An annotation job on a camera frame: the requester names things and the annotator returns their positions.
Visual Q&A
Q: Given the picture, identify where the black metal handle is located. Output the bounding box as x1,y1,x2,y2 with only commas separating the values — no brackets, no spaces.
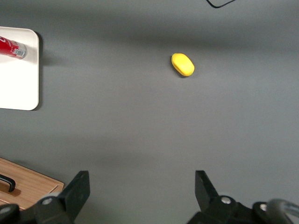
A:
0,174,16,193

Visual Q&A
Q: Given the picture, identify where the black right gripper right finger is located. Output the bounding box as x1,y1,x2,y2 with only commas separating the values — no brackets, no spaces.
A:
186,170,254,224

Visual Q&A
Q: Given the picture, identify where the white rectangular tray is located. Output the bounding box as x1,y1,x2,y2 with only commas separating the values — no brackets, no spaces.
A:
0,26,40,111

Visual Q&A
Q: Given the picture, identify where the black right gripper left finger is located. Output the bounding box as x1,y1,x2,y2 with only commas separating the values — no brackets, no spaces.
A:
34,170,91,224

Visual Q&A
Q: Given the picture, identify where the black cable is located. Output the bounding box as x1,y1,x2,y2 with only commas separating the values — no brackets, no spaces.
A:
206,0,236,9

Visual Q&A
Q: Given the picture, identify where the yellow toy lemon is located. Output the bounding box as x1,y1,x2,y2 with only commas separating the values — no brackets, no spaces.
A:
171,53,195,77

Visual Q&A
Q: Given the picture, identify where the red soda can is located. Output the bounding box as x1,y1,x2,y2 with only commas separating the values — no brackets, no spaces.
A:
0,35,28,60

